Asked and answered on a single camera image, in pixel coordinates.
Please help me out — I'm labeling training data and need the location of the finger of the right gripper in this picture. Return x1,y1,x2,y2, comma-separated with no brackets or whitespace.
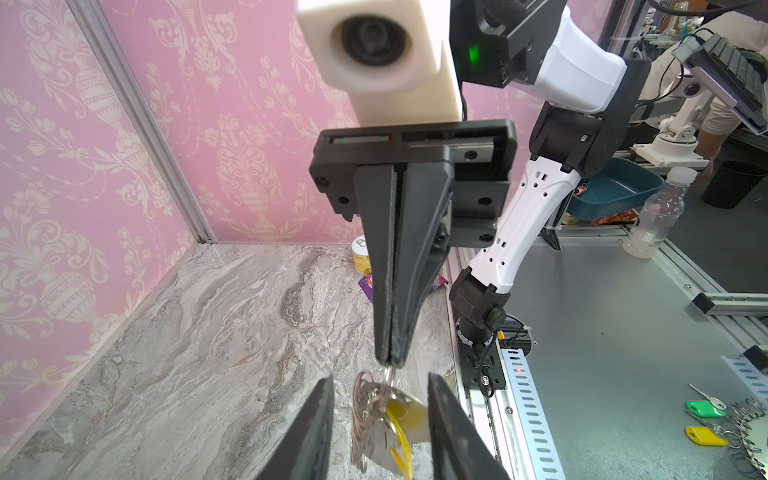
392,162,454,368
353,165,397,366

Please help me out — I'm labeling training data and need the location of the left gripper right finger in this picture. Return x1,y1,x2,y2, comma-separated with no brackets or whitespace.
427,373,509,480

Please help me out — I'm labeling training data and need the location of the teal plastic bin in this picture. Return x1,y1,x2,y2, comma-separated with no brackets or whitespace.
567,158,664,221

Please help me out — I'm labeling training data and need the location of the spare yellow key tag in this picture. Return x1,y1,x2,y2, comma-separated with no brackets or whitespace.
685,426,729,447

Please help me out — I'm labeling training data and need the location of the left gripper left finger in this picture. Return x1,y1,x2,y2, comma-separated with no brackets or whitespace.
257,376,335,480

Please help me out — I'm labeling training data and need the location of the green key tag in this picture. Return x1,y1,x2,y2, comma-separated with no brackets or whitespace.
686,384,727,418

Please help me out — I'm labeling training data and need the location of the yellow can white lid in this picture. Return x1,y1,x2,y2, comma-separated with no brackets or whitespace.
351,235,371,275

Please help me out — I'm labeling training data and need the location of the purple candy packet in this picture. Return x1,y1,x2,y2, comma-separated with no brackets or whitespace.
358,272,450,304

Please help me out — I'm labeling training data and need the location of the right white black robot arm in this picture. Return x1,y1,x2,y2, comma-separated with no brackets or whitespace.
296,1,649,368

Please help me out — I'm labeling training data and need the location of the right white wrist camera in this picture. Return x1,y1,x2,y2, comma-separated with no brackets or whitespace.
295,0,463,127

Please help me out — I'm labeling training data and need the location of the black waste bin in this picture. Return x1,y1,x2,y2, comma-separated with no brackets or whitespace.
702,160,767,209

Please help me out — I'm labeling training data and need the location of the clear plastic bottle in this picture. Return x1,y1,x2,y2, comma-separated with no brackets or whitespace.
623,167,698,259

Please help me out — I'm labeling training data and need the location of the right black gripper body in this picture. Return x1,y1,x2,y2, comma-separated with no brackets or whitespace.
309,120,517,248

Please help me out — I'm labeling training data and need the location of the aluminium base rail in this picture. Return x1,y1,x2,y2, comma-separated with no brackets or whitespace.
446,245,568,480

